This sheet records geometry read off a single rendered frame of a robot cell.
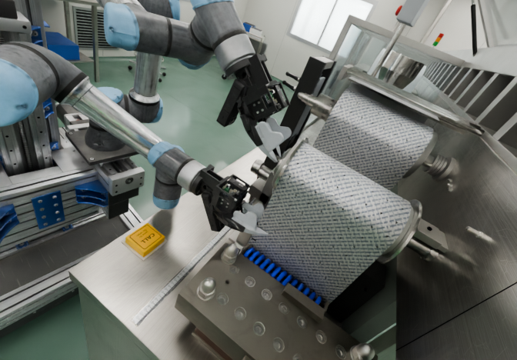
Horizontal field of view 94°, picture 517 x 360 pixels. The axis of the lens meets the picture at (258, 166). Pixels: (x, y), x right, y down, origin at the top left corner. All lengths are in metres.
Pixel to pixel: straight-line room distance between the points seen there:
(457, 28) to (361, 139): 5.43
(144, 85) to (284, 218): 0.77
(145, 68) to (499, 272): 1.05
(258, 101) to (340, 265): 0.38
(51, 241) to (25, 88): 1.15
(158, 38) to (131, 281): 0.55
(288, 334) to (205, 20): 0.62
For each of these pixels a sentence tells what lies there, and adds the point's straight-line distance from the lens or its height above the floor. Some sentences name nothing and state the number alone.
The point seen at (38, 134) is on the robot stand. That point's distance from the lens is 1.21.
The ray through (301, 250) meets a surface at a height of 1.12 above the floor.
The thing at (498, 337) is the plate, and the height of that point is 1.32.
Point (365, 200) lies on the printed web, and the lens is 0.50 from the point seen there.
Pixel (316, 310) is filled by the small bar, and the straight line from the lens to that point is 0.61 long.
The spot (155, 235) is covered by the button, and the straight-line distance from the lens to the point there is 0.75.
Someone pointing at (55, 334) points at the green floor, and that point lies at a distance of 1.67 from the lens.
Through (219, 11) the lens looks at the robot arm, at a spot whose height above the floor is 1.48.
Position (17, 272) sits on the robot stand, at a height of 0.21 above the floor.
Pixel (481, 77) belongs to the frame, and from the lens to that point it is 1.14.
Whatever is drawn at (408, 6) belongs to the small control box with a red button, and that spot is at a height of 1.65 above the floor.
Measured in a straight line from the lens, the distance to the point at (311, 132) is 1.56.
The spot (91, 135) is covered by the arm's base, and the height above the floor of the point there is 0.87.
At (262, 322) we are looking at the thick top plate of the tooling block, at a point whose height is 1.03.
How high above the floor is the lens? 1.53
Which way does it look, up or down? 33 degrees down
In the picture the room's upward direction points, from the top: 23 degrees clockwise
